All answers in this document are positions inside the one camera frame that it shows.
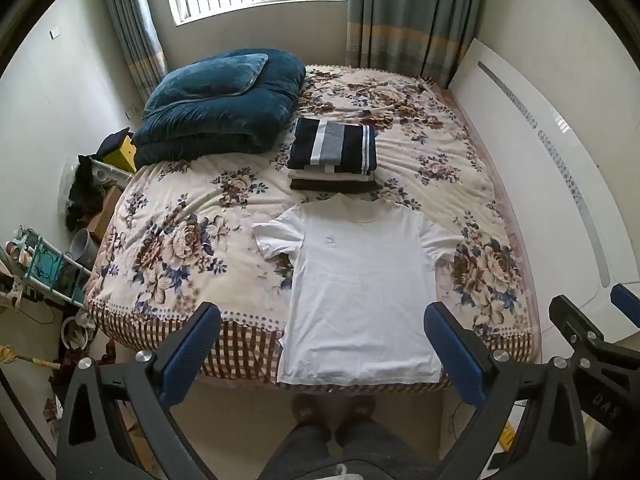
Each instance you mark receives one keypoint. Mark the white t-shirt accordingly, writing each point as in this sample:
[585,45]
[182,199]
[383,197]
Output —
[360,285]

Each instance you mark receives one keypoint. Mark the floral bed sheet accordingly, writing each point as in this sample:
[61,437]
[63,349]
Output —
[175,220]

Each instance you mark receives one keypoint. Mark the wide grey-green curtain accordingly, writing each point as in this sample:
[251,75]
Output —
[410,15]

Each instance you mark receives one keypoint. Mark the yellow floor item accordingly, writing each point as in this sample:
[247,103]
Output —
[507,435]

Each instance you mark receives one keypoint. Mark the person's right slipper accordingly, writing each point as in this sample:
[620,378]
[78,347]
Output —
[357,406]

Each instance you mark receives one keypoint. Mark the person's slipper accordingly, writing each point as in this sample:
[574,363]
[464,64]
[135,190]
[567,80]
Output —
[309,407]
[357,406]

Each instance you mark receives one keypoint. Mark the yellow box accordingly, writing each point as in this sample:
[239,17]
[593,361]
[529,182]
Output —
[124,157]

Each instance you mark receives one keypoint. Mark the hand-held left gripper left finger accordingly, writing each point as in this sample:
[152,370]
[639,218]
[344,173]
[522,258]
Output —
[192,355]

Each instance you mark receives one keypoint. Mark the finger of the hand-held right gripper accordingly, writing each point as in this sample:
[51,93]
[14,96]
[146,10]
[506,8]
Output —
[627,302]
[570,320]

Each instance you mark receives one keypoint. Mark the person's left slipper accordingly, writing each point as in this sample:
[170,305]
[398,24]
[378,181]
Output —
[309,407]

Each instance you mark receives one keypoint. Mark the black cloth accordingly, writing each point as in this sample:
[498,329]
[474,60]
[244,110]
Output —
[82,195]

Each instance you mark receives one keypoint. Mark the person's left leg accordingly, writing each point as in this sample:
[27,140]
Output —
[300,452]

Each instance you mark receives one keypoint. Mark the black cap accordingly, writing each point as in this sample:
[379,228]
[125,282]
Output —
[112,141]

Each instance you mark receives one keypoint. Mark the beige folded garment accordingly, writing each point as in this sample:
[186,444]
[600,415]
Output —
[320,175]

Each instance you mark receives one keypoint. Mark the navy striped folded sweater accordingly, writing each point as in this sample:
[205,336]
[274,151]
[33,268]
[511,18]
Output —
[305,146]

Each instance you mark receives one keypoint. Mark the teal velvet quilt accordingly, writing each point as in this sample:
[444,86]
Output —
[225,122]

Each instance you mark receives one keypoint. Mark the narrow grey-green curtain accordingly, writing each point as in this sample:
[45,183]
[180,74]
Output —
[132,25]

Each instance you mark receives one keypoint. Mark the dark brown folded garment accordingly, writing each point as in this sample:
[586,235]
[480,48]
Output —
[325,186]

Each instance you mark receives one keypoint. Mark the grey bucket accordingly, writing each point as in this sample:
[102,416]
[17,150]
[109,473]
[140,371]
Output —
[82,250]

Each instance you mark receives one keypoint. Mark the cardboard box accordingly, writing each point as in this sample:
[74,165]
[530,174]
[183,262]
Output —
[107,207]

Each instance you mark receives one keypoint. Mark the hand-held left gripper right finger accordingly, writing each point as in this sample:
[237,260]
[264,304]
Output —
[455,355]

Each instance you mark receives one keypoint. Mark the teal velvet pillow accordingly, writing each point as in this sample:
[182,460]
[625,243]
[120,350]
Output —
[210,77]

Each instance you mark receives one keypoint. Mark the white glossy headboard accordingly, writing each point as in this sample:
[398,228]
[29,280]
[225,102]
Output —
[525,160]

